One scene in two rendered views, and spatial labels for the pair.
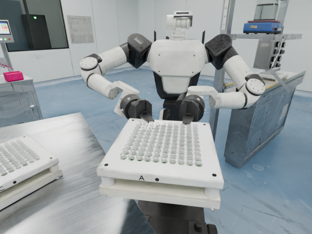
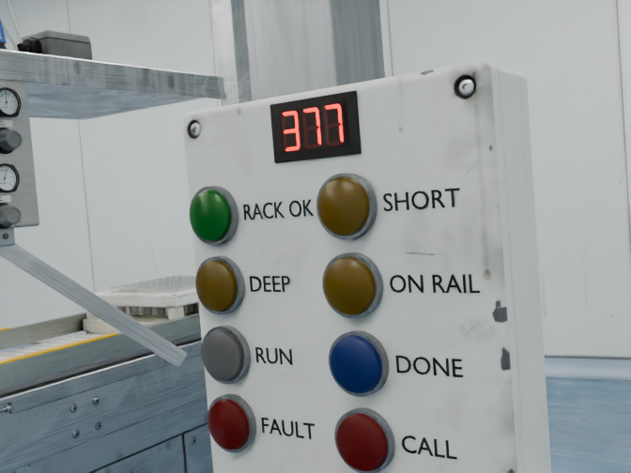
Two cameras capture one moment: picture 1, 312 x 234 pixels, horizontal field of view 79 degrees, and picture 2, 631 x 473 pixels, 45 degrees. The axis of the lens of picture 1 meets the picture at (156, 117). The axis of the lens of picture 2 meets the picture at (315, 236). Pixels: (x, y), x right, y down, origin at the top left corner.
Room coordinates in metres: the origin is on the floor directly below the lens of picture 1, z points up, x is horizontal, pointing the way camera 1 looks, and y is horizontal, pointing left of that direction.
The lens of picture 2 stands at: (0.42, -1.05, 1.03)
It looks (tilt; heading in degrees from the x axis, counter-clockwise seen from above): 3 degrees down; 346
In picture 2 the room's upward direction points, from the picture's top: 5 degrees counter-clockwise
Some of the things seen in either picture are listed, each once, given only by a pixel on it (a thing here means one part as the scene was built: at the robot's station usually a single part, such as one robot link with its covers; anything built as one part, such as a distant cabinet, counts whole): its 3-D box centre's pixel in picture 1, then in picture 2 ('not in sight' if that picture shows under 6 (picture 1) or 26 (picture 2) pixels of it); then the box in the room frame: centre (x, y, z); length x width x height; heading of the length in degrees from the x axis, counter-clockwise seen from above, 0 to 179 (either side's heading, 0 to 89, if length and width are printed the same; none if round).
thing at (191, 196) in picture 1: (163, 160); not in sight; (0.40, -0.02, 0.96); 0.24 x 0.24 x 0.02; 82
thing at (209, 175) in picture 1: (164, 144); not in sight; (0.40, -0.02, 1.01); 0.25 x 0.24 x 0.02; 172
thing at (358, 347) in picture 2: not in sight; (356, 364); (0.75, -1.15, 0.95); 0.03 x 0.01 x 0.03; 41
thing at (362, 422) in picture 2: not in sight; (361, 442); (0.75, -1.15, 0.91); 0.03 x 0.01 x 0.03; 41
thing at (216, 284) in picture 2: not in sight; (217, 285); (0.81, -1.10, 0.98); 0.03 x 0.01 x 0.03; 41
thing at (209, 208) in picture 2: not in sight; (210, 215); (0.81, -1.10, 1.02); 0.03 x 0.01 x 0.03; 41
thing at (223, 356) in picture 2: not in sight; (223, 355); (0.81, -1.10, 0.95); 0.03 x 0.01 x 0.03; 41
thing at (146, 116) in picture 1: (147, 117); not in sight; (0.53, 0.03, 1.02); 0.06 x 0.03 x 0.02; 24
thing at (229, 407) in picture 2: not in sight; (228, 424); (0.81, -1.10, 0.91); 0.03 x 0.01 x 0.03; 41
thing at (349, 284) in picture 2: not in sight; (349, 285); (0.75, -1.15, 0.98); 0.03 x 0.01 x 0.03; 41
